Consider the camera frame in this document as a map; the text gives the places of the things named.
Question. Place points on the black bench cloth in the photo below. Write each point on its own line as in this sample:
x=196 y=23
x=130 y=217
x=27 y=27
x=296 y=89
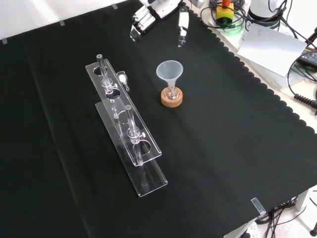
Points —
x=223 y=148

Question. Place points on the small glass round-bottom flask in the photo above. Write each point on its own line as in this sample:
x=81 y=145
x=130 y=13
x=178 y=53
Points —
x=171 y=93

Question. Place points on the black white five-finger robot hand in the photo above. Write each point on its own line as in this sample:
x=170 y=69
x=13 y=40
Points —
x=161 y=8

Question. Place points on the yellow stop button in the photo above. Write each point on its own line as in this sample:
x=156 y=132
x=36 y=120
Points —
x=224 y=13

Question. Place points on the white paper sheet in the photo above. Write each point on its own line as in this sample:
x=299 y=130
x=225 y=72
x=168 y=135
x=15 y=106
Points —
x=270 y=47

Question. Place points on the translucent plastic funnel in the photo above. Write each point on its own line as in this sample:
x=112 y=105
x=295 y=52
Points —
x=169 y=77

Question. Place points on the clear acrylic funnel stand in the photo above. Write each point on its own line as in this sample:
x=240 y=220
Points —
x=110 y=65

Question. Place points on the white power strip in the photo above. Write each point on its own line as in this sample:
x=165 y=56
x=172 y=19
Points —
x=251 y=230

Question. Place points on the white table leg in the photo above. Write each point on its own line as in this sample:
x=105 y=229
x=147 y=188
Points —
x=302 y=199

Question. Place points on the black tripod leg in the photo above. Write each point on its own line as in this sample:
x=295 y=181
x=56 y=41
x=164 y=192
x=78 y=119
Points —
x=312 y=37

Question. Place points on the black power adapter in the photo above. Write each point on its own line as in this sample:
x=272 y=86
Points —
x=309 y=58

